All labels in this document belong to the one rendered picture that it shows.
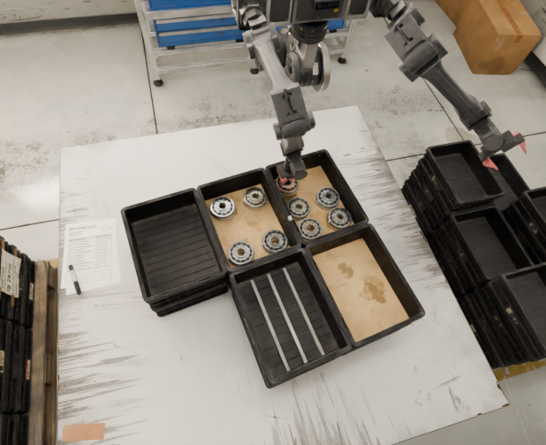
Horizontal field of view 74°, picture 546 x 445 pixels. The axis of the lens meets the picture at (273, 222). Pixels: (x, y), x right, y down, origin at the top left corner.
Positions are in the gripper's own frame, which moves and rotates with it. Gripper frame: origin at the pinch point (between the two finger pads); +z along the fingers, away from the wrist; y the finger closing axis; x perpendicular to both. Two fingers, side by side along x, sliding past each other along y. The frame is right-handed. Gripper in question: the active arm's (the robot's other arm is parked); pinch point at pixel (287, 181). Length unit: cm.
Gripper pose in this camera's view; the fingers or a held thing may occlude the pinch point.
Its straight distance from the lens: 156.4
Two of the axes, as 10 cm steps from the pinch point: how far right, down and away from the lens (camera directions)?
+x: -3.7, -8.3, 4.1
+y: 9.3, -2.8, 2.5
